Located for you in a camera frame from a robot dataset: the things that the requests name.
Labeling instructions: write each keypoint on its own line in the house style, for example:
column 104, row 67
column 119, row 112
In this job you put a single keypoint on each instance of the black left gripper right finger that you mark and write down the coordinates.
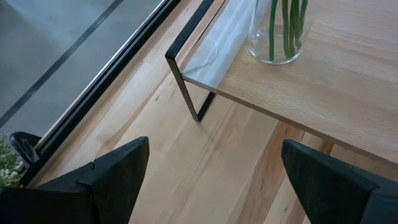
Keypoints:
column 335, row 193

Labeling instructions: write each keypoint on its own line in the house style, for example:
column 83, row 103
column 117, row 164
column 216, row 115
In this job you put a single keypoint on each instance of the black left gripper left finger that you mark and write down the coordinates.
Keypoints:
column 109, row 186

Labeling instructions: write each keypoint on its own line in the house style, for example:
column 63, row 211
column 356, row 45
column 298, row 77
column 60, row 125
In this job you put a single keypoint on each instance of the clear glass vase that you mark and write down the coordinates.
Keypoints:
column 258, row 46

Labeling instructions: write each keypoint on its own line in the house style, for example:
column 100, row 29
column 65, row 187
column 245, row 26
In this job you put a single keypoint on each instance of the orange artificial tulip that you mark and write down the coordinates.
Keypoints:
column 286, row 31

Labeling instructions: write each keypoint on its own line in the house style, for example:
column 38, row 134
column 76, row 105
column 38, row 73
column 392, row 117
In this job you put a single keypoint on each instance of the yellow artificial tulip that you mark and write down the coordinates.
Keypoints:
column 296, row 25

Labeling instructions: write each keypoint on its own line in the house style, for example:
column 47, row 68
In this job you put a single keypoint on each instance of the red artificial tulip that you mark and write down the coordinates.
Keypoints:
column 273, row 31

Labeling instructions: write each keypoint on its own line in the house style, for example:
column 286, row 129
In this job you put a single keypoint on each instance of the dark maroon artificial tulip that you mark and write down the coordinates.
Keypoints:
column 304, row 15

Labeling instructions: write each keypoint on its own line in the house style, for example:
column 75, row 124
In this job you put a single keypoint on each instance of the green potted plant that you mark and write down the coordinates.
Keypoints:
column 7, row 168

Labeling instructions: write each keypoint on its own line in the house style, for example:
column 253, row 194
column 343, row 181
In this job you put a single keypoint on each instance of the wooden board tray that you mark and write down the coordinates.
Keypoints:
column 311, row 77

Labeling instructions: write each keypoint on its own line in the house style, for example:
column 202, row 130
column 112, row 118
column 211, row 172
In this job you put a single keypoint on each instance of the black glossy corner bracket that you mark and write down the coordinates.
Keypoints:
column 25, row 147

